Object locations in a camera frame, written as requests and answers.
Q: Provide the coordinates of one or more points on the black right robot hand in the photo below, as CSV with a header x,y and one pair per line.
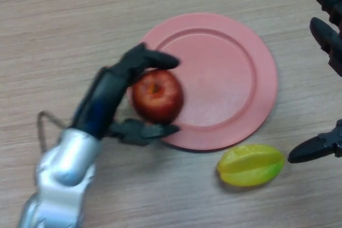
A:
x,y
327,43

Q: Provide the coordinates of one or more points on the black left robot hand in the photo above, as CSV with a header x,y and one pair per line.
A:
x,y
104,102

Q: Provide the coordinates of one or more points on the red apple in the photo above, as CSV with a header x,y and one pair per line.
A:
x,y
157,95

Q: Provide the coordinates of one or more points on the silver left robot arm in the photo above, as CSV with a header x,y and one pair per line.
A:
x,y
58,177

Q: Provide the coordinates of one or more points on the pink round plate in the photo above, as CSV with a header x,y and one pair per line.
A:
x,y
213,83

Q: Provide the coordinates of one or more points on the yellow green starfruit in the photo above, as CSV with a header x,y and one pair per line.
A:
x,y
249,166

